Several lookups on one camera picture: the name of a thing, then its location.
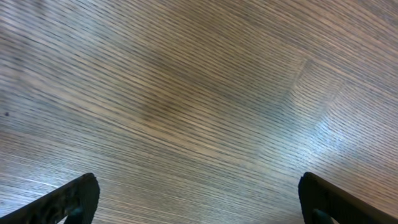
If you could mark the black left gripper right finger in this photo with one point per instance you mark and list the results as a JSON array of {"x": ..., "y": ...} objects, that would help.
[{"x": 323, "y": 202}]

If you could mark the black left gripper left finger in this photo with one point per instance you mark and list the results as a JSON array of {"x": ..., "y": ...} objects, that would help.
[{"x": 75, "y": 203}]

